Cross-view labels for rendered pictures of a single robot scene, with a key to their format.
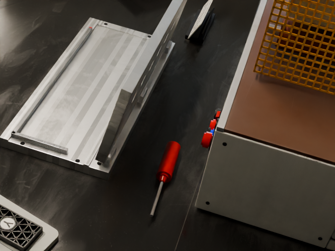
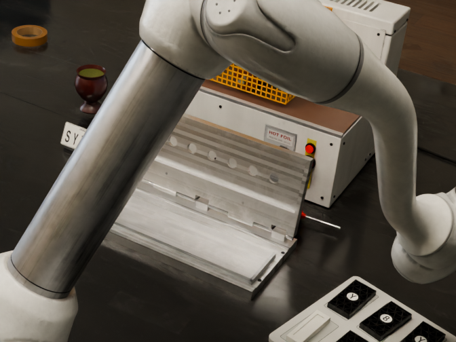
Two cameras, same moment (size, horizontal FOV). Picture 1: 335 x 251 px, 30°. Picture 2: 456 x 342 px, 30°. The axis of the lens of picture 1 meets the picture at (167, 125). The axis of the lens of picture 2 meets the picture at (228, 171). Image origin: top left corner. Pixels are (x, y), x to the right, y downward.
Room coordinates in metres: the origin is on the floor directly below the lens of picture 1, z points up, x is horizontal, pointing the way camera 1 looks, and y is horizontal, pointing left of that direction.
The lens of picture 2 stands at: (0.47, 1.50, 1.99)
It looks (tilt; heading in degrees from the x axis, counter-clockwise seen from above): 33 degrees down; 287
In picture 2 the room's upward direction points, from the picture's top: 6 degrees clockwise
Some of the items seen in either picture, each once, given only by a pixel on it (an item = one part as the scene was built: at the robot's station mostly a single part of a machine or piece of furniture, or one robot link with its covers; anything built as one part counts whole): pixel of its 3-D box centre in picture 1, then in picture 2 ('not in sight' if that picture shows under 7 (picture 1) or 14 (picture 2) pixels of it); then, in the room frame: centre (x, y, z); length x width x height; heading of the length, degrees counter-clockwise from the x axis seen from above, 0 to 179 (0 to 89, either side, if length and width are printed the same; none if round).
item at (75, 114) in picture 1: (97, 85); (182, 227); (0.98, 0.15, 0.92); 0.44 x 0.21 x 0.04; 171
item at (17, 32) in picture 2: not in sight; (29, 35); (1.77, -0.53, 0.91); 0.10 x 0.10 x 0.02
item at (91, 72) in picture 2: not in sight; (91, 89); (1.41, -0.24, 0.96); 0.09 x 0.09 x 0.11
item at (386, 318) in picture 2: not in sight; (385, 320); (0.53, 0.25, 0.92); 0.10 x 0.05 x 0.01; 64
